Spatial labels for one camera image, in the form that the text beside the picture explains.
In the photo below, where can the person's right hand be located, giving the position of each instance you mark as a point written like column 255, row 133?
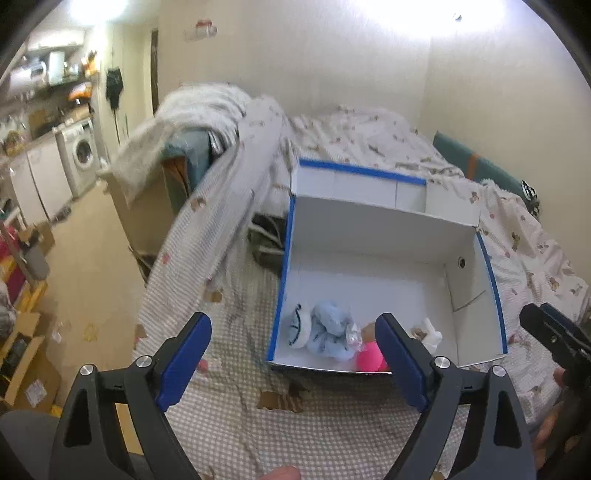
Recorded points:
column 547, row 431

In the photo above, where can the kitchen wall shelf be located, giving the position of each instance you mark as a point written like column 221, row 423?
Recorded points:
column 55, row 69

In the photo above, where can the clear plastic wrapper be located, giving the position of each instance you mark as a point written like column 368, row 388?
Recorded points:
column 353, row 334

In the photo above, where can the person's left hand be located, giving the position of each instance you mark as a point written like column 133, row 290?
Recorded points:
column 284, row 473

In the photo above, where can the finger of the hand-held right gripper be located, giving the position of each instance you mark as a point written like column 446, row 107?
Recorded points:
column 540, row 323
column 568, row 325

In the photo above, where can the white blue striped sock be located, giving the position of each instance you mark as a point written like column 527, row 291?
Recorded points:
column 298, row 325

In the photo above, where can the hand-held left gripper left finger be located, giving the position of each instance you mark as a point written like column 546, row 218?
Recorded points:
column 182, row 364

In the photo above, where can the teal headboard cushion orange stripe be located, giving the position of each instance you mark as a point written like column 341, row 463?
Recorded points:
column 461, row 157

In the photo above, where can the open cardboard box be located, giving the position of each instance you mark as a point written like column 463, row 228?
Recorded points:
column 27, row 364

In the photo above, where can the grey bin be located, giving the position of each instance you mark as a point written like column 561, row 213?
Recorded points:
column 36, row 262

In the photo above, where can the dark green cloth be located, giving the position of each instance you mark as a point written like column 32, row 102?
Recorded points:
column 267, row 242

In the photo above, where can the small cardboard box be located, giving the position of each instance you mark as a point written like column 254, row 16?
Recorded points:
column 41, row 122

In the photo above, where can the teal folded cloth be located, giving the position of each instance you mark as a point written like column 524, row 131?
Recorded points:
column 189, row 154

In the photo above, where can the pink lace scrunchie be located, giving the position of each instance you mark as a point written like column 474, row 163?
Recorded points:
column 417, row 333

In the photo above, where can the white kitchen cabinet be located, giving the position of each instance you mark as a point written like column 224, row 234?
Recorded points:
column 32, row 184

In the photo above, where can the white cardboard box blue tape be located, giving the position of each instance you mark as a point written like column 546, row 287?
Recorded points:
column 369, row 286

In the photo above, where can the black bag on wall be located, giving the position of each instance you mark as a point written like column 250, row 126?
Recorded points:
column 114, row 85

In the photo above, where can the pink ball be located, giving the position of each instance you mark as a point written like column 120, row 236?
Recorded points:
column 371, row 360

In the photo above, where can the dark door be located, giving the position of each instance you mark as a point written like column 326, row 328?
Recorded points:
column 154, row 69

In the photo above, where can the white soft toy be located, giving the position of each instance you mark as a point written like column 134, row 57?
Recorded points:
column 431, row 336

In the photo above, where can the black and white plush toy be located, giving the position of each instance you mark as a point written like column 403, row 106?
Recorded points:
column 530, row 196

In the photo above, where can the fluffy white blanket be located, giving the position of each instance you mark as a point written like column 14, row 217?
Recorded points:
column 198, row 110

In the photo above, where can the white washing machine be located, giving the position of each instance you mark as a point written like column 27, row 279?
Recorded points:
column 81, row 152

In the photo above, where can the brown wooden bed frame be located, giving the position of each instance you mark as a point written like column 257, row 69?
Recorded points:
column 147, row 217

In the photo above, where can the red white wall sticker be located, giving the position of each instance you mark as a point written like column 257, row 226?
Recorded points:
column 201, row 30

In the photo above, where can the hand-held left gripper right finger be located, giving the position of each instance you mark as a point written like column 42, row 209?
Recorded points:
column 399, row 364

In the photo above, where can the light blue plush toy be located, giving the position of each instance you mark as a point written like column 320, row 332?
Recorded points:
column 330, row 332

